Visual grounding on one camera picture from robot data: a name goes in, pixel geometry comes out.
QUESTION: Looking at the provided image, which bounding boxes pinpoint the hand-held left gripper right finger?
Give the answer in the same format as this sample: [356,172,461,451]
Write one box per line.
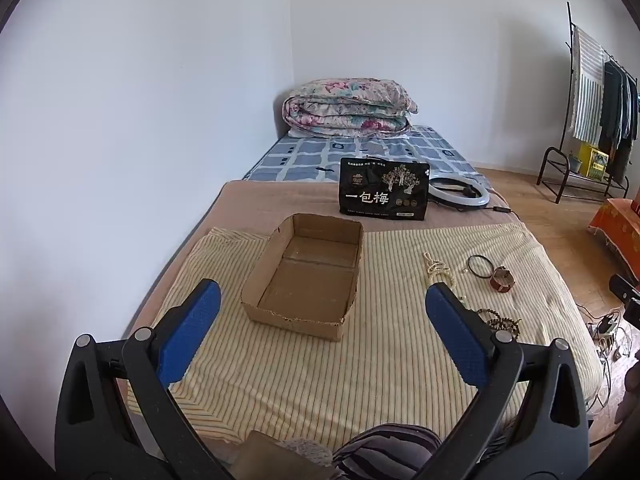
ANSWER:
[415,282,591,480]

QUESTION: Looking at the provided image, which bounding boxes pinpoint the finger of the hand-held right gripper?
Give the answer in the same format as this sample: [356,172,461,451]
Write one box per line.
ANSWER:
[609,272,640,331]

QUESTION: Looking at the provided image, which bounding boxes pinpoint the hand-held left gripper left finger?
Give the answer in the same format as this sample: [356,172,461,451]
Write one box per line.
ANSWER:
[55,278,236,480]

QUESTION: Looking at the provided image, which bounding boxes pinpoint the brown wooden bead bracelet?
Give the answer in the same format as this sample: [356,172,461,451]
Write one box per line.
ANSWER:
[475,308,522,333]

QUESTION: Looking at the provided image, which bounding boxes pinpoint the white pearl necklace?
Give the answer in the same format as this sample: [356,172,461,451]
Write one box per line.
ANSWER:
[424,252,469,308]

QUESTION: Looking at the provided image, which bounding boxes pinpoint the brown strap wristwatch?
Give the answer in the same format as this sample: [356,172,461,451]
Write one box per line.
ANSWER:
[489,266,516,293]

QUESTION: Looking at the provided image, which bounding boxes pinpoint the thin black bangle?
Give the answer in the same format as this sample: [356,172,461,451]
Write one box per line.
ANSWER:
[467,255,494,279]

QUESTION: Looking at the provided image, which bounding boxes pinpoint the cardboard box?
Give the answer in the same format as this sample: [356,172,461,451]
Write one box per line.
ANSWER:
[241,213,364,342]

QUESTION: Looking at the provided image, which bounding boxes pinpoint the orange covered box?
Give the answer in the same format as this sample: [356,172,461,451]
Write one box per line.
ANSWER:
[587,198,640,281]

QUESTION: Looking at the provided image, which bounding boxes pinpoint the yellow striped cloth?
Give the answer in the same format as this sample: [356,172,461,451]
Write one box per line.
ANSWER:
[125,222,603,456]

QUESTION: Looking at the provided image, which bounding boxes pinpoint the yellow box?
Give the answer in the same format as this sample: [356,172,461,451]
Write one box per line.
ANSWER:
[577,142,610,179]

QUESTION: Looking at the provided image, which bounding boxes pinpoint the person's striped trouser leg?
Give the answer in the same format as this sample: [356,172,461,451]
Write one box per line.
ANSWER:
[332,424,443,480]

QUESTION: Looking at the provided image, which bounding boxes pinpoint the brown cloth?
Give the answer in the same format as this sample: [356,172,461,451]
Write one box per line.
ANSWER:
[220,430,336,480]

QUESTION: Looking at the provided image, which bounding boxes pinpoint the black snack bag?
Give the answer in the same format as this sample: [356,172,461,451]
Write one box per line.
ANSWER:
[339,157,431,221]

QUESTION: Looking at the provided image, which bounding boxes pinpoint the tan blanket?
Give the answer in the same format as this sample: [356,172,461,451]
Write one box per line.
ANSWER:
[172,179,521,271]

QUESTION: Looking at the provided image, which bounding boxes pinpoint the dark hanging clothes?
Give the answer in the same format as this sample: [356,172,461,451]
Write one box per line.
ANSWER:
[597,60,640,181]

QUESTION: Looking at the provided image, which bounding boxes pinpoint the striped hanging towel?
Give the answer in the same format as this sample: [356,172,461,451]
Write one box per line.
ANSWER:
[571,26,607,143]

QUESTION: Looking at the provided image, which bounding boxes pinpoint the blue checkered bedsheet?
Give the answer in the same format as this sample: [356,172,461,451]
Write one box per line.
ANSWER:
[242,125,478,183]

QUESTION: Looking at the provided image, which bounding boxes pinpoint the folded floral quilt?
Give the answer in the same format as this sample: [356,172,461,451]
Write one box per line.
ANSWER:
[281,78,419,137]

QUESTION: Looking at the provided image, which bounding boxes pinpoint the black metal clothes rack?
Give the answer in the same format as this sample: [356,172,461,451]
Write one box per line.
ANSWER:
[537,2,640,204]

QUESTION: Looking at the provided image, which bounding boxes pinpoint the tangle of floor cables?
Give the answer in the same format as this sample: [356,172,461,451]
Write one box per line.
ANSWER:
[575,300,631,361]

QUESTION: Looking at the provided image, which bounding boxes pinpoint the black ring light cable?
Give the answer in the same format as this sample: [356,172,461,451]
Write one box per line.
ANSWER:
[470,185,521,221]

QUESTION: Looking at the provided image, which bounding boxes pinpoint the white ring light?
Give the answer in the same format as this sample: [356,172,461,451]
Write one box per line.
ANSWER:
[428,176,492,209]

